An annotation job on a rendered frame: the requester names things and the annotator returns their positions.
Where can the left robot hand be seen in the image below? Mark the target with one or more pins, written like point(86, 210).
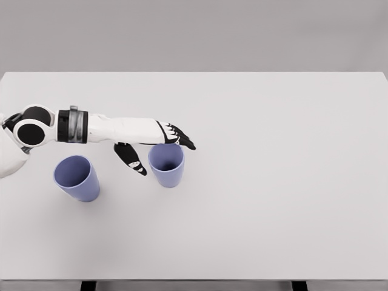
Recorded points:
point(139, 130)

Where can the lavender plastic cup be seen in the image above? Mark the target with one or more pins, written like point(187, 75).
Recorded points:
point(167, 174)
point(79, 185)

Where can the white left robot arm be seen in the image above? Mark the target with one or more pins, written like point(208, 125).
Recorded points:
point(75, 125)

